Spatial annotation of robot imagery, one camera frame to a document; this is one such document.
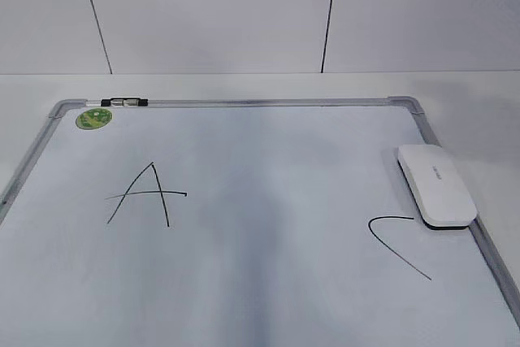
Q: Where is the white whiteboard eraser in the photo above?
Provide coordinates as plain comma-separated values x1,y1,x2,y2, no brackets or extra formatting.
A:
397,144,478,229

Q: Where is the green round magnet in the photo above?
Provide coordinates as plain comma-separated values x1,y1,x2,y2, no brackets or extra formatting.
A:
76,107,113,130

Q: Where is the white whiteboard with grey frame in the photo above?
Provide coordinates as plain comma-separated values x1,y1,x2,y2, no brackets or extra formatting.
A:
1,97,519,346

